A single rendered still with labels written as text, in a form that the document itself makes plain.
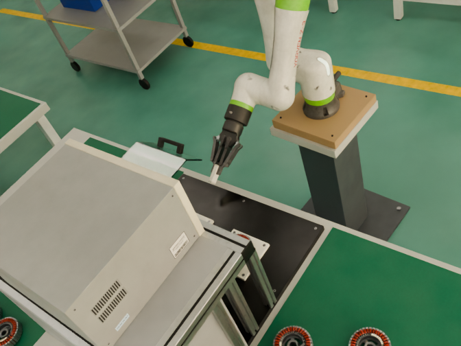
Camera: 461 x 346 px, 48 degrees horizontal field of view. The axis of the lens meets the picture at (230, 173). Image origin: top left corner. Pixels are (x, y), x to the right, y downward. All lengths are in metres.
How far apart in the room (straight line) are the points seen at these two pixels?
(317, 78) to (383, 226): 0.98
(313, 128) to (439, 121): 1.26
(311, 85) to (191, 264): 0.93
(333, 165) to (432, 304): 0.82
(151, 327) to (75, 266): 0.24
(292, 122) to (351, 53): 1.74
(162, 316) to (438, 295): 0.79
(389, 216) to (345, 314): 1.18
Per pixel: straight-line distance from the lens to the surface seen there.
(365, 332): 1.52
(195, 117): 3.59
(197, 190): 1.98
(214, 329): 1.37
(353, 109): 2.10
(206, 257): 1.33
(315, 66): 1.94
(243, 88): 1.89
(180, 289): 1.31
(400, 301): 1.60
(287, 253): 1.70
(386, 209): 2.72
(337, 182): 2.27
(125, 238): 1.19
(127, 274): 1.23
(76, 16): 4.25
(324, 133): 2.02
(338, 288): 1.63
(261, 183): 2.98
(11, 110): 3.07
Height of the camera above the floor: 2.16
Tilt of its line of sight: 44 degrees down
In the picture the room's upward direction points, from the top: 22 degrees counter-clockwise
